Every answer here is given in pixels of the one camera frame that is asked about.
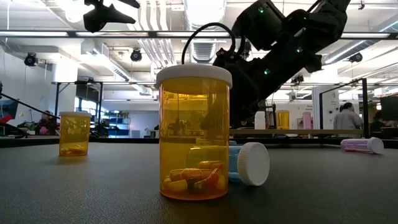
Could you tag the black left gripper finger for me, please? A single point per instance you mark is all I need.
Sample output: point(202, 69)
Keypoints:
point(132, 2)
point(99, 18)

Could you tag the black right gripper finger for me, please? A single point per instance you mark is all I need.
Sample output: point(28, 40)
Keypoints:
point(242, 115)
point(216, 119)

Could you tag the blue pill bottle white cap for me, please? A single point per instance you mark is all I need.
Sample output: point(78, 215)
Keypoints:
point(253, 164)

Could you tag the pink pill bottle white cap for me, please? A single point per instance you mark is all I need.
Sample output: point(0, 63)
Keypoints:
point(307, 122)
point(374, 145)

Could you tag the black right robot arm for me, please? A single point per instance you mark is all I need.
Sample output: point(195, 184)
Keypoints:
point(323, 21)

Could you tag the black horizontal ceiling bar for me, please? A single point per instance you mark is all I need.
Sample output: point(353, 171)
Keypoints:
point(93, 35)

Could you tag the black ceiling spotlight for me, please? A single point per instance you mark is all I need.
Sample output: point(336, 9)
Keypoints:
point(297, 78)
point(136, 55)
point(356, 57)
point(30, 59)

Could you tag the person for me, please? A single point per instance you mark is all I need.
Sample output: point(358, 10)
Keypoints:
point(377, 123)
point(46, 124)
point(346, 119)

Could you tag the blue storage rack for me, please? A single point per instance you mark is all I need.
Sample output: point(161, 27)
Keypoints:
point(119, 127)

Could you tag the blue screen monitor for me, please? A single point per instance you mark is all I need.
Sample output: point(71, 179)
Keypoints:
point(11, 109)

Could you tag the black monitor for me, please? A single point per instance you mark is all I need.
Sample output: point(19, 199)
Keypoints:
point(389, 109)

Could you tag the red background object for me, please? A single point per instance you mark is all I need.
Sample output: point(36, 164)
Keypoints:
point(5, 119)

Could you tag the black table mat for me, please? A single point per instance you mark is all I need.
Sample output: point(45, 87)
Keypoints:
point(93, 193)

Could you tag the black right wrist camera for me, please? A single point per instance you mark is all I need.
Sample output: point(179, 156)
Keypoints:
point(228, 57)

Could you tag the silver ribbed air duct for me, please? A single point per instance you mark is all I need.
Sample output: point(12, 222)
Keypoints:
point(203, 51)

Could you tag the black metal table frame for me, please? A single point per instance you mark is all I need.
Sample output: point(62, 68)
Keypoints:
point(124, 140)

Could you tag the black background table frame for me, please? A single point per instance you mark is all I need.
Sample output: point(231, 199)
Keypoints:
point(57, 105)

